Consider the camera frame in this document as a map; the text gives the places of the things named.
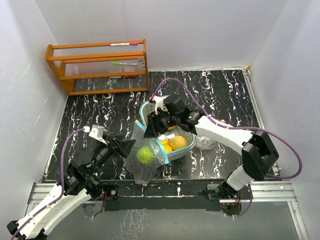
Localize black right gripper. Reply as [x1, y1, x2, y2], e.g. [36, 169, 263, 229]
[143, 109, 180, 138]

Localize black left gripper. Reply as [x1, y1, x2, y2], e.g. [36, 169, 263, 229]
[89, 134, 136, 175]

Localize green bumpy fruit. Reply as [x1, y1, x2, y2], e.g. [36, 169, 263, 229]
[136, 146, 155, 164]

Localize blue zipper clear bag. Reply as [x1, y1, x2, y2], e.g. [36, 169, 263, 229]
[123, 120, 169, 185]

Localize red zipper clear bag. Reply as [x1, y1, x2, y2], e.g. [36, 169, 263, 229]
[196, 117, 227, 151]

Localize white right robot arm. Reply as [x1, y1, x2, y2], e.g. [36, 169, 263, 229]
[140, 95, 279, 199]

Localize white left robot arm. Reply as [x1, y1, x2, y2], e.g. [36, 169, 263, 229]
[7, 135, 136, 240]

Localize pink orange peach fruit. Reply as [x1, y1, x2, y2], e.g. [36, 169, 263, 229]
[167, 126, 176, 131]

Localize yellow lemon fruit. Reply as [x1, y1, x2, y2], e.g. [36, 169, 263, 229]
[161, 140, 173, 153]

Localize light blue plastic basket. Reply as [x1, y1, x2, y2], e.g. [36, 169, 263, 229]
[139, 101, 196, 164]

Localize wooden shelf rack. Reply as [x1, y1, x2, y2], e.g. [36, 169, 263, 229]
[44, 39, 150, 96]

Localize green capped marker pen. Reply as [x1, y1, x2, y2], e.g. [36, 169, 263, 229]
[112, 61, 138, 66]

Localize pink white marker pen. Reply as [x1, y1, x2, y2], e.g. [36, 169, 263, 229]
[110, 42, 138, 47]

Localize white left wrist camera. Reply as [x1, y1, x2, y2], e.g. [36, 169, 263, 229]
[83, 124, 107, 145]

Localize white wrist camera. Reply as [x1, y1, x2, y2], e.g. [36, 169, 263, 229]
[149, 95, 168, 115]
[83, 124, 107, 145]

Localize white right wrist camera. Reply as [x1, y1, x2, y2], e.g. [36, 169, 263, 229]
[149, 95, 168, 115]

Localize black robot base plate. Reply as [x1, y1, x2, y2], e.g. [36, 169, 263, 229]
[52, 178, 254, 213]

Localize aluminium frame rail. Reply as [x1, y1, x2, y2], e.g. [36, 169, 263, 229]
[26, 68, 308, 240]

